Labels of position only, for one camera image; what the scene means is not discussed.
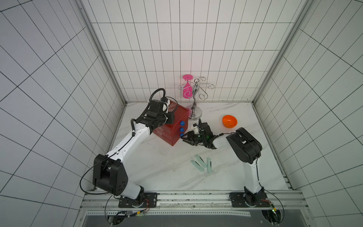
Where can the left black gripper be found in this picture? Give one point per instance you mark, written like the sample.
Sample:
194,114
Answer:
171,118

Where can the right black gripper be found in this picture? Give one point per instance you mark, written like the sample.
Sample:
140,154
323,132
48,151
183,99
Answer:
194,136

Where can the red plastic drawer cabinet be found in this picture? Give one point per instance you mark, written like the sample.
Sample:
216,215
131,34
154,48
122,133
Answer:
170,139

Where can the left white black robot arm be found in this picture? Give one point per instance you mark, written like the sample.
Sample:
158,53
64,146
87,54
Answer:
109,173

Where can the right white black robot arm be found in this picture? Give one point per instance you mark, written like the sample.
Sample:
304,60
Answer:
244,145

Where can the pink plastic goblet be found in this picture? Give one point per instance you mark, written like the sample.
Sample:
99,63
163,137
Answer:
187,90

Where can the orange plastic bowl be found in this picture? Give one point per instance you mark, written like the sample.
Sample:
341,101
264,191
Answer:
229,121

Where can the silver wire cup rack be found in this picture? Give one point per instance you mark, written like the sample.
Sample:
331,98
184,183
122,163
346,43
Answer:
199,85

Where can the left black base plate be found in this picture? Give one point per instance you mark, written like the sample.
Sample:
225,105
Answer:
138,200

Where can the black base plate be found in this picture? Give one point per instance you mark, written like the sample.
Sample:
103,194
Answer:
248,200
138,200

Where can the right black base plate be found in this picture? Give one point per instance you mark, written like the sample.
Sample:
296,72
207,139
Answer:
248,200

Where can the aluminium mounting rail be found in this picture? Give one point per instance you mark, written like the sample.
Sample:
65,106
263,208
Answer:
195,201

